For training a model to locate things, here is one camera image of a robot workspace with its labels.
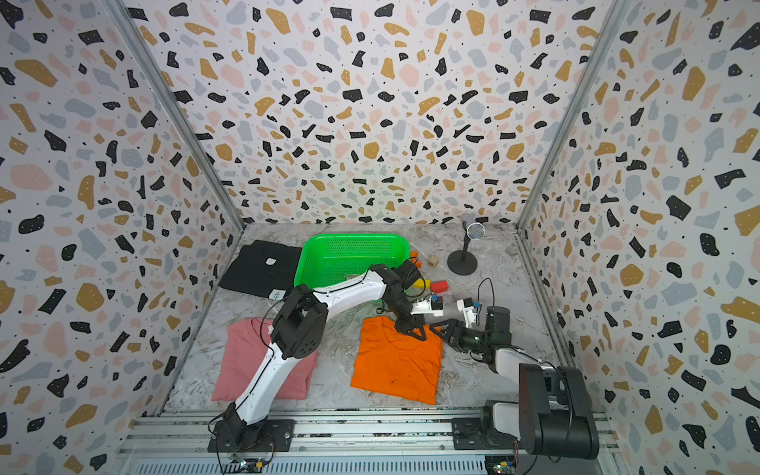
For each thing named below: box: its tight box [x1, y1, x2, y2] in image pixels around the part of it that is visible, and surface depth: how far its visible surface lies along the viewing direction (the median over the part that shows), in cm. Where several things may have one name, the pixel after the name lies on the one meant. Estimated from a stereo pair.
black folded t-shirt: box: [218, 239, 302, 296], surface depth 109 cm
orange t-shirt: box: [350, 315, 444, 406], surface depth 87 cm
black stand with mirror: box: [447, 219, 485, 277], surface depth 111 cm
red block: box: [430, 280, 451, 294], surface depth 105 cm
